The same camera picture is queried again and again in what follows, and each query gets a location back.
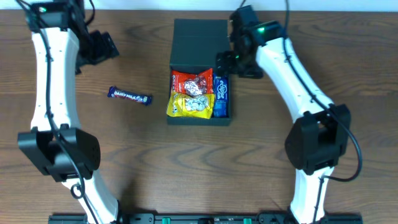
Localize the light blue snack bar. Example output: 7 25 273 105
213 101 228 118

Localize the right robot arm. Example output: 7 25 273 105
216 6 351 223

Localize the blue Eclipse mint pack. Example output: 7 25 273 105
213 76 228 102

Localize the purple Dairy Milk bar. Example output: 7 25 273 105
107 86 152 106

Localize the dark green gift box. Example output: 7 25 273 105
166 19 232 126

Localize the red Halls candy bag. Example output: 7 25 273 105
172 68 213 97

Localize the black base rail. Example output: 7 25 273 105
48 212 363 224

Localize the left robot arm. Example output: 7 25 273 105
17 0 119 223

